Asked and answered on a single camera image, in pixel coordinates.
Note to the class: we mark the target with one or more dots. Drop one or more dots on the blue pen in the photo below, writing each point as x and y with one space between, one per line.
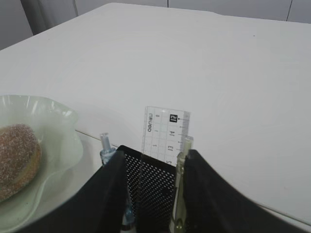
128 219

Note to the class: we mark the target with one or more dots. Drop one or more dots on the clear plastic ruler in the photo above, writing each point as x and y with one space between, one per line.
164 131

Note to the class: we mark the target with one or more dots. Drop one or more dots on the yellow-green pen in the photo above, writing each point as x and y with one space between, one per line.
179 213

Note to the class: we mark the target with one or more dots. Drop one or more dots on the green wavy glass plate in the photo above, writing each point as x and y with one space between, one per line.
54 126

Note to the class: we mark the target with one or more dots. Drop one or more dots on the black mesh pen holder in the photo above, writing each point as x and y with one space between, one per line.
151 185

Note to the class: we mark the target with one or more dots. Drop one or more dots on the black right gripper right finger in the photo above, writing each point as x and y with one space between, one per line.
214 206

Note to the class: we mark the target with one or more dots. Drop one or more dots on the sugared bread roll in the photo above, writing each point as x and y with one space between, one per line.
20 158

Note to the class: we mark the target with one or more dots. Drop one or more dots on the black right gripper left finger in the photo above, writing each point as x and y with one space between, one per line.
96 208

